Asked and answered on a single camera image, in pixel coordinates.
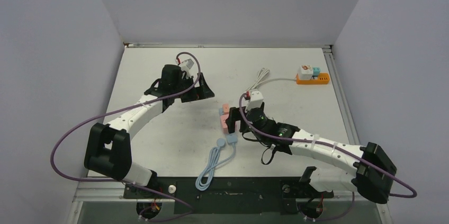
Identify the pink blue power strip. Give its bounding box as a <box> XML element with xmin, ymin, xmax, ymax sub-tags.
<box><xmin>219</xmin><ymin>107</ymin><xmax>238</xmax><ymax>145</ymax></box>

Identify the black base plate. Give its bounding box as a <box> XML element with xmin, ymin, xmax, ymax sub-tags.
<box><xmin>123</xmin><ymin>176</ymin><xmax>334</xmax><ymax>216</ymax></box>

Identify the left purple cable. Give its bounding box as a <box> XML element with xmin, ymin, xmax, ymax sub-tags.
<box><xmin>50</xmin><ymin>51</ymin><xmax>202</xmax><ymax>223</ymax></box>

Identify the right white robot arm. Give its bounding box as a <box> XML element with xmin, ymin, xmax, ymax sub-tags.
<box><xmin>225</xmin><ymin>107</ymin><xmax>397</xmax><ymax>204</ymax></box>

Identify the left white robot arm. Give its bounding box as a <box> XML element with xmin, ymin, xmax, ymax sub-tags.
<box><xmin>84</xmin><ymin>65</ymin><xmax>215</xmax><ymax>198</ymax></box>

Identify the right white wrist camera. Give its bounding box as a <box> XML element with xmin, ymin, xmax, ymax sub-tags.
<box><xmin>244</xmin><ymin>89</ymin><xmax>264</xmax><ymax>112</ymax></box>

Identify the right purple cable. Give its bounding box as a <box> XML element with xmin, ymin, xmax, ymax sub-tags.
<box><xmin>239</xmin><ymin>92</ymin><xmax>418</xmax><ymax>222</ymax></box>

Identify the orange power strip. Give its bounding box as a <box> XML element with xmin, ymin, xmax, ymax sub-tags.
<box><xmin>295</xmin><ymin>73</ymin><xmax>330</xmax><ymax>85</ymax></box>

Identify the teal plug adapter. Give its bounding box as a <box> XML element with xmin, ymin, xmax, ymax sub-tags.
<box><xmin>312</xmin><ymin>67</ymin><xmax>321</xmax><ymax>77</ymax></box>

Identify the small pink plug adapter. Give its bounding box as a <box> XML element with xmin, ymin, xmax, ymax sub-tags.
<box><xmin>222</xmin><ymin>103</ymin><xmax>230</xmax><ymax>114</ymax></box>

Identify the white cube adapter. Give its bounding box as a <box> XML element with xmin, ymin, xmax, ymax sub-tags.
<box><xmin>297</xmin><ymin>65</ymin><xmax>313</xmax><ymax>80</ymax></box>

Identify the light blue power cord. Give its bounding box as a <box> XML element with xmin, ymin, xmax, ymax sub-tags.
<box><xmin>195</xmin><ymin>138</ymin><xmax>236</xmax><ymax>192</ymax></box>

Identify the white power cord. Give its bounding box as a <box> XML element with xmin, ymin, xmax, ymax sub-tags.
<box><xmin>245</xmin><ymin>68</ymin><xmax>298</xmax><ymax>97</ymax></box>

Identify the purple cable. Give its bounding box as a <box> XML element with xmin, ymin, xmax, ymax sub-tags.
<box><xmin>239</xmin><ymin>92</ymin><xmax>418</xmax><ymax>222</ymax></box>
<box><xmin>50</xmin><ymin>51</ymin><xmax>202</xmax><ymax>223</ymax></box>

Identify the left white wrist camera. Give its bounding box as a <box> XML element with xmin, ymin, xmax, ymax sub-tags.
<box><xmin>178</xmin><ymin>59</ymin><xmax>195</xmax><ymax>78</ymax></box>

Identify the aluminium frame rail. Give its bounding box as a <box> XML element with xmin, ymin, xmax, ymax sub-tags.
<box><xmin>322</xmin><ymin>46</ymin><xmax>360</xmax><ymax>146</ymax></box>

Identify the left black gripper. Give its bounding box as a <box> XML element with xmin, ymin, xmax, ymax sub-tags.
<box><xmin>172</xmin><ymin>73</ymin><xmax>213</xmax><ymax>103</ymax></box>

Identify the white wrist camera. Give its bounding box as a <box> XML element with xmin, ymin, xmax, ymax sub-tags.
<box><xmin>244</xmin><ymin>89</ymin><xmax>264</xmax><ymax>112</ymax></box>
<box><xmin>178</xmin><ymin>59</ymin><xmax>195</xmax><ymax>78</ymax></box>

